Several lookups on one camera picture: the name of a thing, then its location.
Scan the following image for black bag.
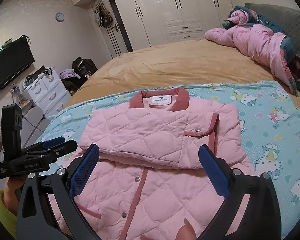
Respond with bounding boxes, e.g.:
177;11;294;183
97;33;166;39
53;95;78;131
72;57;98;77

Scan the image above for grey padded headboard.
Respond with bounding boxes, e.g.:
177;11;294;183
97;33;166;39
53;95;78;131
244;2;300;55

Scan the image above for blue cartoon print blanket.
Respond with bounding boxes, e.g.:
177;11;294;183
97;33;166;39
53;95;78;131
39;80;300;239

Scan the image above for pink quilted jacket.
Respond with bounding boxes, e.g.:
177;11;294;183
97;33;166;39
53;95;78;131
49;87;255;240

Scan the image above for pink duvet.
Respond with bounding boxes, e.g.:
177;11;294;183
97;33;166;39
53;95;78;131
204;5;299;95

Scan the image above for purple clothes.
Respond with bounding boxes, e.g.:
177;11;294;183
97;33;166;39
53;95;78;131
59;69;78;80

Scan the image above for hanging bags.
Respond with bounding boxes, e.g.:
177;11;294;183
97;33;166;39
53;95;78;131
94;2;113;28

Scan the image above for white chair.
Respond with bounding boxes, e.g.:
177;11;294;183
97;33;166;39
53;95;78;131
21;106;50;143

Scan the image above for person's left forearm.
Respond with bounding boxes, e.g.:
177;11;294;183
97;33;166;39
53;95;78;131
0;190;18;238

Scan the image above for white drawer cabinet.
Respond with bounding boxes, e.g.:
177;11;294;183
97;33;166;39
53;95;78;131
22;66;72;119

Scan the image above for white wardrobe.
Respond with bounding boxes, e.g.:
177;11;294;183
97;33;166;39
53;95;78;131
109;0;234;53

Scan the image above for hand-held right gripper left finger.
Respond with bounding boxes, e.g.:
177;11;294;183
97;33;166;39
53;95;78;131
16;144;100;240

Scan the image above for person's left hand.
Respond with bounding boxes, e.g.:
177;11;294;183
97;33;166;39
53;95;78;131
2;176;24;214

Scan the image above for person's right hand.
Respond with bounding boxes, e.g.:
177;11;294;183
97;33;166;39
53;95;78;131
175;217;198;240

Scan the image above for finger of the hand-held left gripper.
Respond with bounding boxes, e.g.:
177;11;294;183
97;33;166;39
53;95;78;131
21;137;66;153
27;140;78;161

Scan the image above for black television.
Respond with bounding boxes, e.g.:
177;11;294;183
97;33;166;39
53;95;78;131
0;38;35;93

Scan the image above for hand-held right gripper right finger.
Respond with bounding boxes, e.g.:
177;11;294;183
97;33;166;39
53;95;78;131
198;144;282;240

